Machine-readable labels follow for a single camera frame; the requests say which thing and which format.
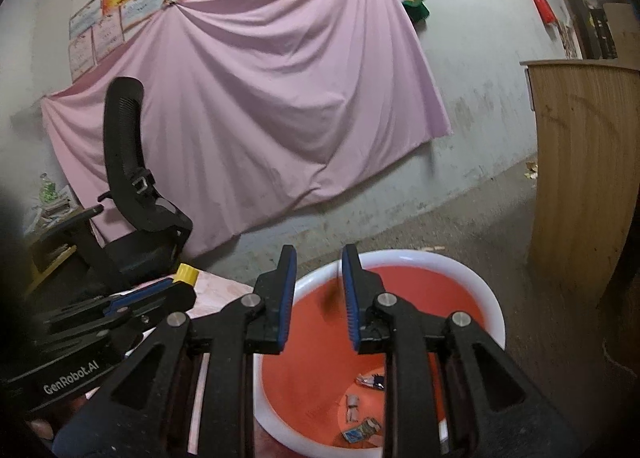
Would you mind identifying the pile of papers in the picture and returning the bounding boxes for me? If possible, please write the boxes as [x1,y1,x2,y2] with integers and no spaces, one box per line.
[25,185,81,234]

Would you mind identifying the wooden cabinet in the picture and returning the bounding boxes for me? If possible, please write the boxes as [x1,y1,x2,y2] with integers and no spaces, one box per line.
[520,59,640,309]

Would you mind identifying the glass jar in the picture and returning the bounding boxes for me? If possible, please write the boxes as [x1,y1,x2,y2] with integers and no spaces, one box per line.
[39,173,58,204]

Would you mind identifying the black office chair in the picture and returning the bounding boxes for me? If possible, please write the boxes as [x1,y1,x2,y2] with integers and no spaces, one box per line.
[37,76,195,296]

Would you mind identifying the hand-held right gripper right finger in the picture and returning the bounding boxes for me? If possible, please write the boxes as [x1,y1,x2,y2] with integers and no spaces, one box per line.
[341,243,581,458]

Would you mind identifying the green hat ornament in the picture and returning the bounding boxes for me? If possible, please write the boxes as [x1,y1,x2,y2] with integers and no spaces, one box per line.
[395,0,431,25]

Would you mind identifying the red hanging ornament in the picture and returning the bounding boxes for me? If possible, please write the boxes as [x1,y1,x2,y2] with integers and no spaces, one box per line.
[530,0,558,26]

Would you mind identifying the wooden desk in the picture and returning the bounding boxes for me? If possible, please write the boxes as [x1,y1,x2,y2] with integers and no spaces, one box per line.
[22,208,91,289]

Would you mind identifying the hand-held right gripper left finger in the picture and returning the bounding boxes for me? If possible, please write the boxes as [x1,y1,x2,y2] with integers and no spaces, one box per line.
[52,244,298,458]

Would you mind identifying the red basin with white rim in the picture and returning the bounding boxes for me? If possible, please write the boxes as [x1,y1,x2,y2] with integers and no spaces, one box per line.
[252,249,506,458]

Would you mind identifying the pink wall sheet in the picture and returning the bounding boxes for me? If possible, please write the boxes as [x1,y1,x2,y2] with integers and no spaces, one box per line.
[40,0,453,259]

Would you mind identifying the floral pink blanket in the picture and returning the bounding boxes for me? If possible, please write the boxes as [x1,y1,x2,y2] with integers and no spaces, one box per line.
[107,272,258,454]

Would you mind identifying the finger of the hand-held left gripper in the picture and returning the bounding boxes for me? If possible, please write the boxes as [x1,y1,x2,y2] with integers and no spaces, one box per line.
[35,313,146,364]
[42,280,198,334]

